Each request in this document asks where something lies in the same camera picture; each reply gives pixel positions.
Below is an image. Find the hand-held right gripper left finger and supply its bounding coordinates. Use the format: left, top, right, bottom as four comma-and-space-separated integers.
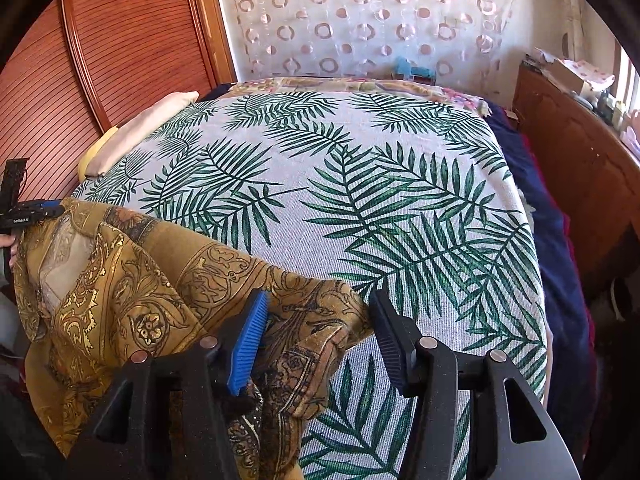
65, 290, 271, 480

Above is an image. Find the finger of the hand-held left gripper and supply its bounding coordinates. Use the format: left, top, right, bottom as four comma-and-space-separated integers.
20, 199, 66, 217

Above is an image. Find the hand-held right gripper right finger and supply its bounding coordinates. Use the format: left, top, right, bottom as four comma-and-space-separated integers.
369, 289, 583, 480

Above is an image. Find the golden patterned garment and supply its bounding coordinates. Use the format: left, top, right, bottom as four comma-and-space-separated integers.
12, 197, 373, 480

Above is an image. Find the palm leaf print sheet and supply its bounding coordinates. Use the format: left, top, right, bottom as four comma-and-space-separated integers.
70, 91, 548, 480

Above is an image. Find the navy blue blanket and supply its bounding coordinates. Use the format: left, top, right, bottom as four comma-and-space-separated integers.
197, 82, 596, 461

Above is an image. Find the wooden slatted wardrobe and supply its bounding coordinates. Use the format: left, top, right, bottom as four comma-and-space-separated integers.
0, 0, 238, 221

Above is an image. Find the floral blanket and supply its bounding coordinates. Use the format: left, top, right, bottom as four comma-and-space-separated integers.
227, 76, 493, 117

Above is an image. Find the wooden cabinet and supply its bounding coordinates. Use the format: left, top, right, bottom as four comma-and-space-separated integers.
512, 60, 640, 301

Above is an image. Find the blue toy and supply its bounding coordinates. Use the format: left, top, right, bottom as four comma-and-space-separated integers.
395, 56, 436, 83

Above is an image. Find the cardboard box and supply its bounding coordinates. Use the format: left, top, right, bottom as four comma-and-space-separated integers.
542, 60, 586, 93

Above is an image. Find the pink figurine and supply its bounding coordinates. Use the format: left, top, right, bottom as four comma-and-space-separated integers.
621, 112, 640, 153

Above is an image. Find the circle print sheer curtain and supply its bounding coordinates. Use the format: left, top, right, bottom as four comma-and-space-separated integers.
212, 0, 518, 96

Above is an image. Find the polka dot cloth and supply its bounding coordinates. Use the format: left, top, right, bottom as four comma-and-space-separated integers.
565, 57, 616, 91

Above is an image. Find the window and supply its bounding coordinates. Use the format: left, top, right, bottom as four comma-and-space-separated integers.
612, 45, 640, 131

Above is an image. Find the bunched white window curtain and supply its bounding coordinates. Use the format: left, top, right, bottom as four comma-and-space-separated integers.
555, 0, 591, 61

